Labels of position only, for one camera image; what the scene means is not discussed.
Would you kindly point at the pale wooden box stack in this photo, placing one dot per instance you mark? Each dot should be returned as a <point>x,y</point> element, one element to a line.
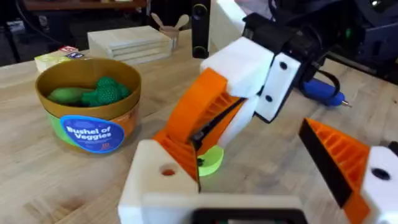
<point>130,43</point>

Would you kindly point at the orange ribbed wedge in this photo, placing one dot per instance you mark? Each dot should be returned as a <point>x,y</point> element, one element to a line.
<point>180,155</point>

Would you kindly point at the small wooden cup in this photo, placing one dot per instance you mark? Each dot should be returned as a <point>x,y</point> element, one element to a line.
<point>169,37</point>

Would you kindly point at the brown tub of toys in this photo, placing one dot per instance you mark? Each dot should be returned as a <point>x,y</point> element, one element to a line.
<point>90,133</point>

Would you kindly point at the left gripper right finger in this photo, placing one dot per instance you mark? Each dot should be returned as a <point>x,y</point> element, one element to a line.
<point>348,158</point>

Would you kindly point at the wooden spoon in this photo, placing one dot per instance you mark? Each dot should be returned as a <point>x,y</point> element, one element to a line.
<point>183,20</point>
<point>157,20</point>

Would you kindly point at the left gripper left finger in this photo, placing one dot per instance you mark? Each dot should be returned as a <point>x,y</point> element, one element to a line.
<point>155,183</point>

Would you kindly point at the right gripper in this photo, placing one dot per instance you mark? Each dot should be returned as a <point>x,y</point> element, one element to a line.
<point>280,81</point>

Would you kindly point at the blue electric screwdriver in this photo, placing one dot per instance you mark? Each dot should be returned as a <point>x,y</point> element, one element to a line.
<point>320,91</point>

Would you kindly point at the green disc with holes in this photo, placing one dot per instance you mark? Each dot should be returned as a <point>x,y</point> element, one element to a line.
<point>213,161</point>

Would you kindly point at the small yellow labelled box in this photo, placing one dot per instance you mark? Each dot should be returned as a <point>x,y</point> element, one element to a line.
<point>53,60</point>

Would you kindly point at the right wrist upright plate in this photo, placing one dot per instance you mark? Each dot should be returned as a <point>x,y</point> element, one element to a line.
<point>225,21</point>

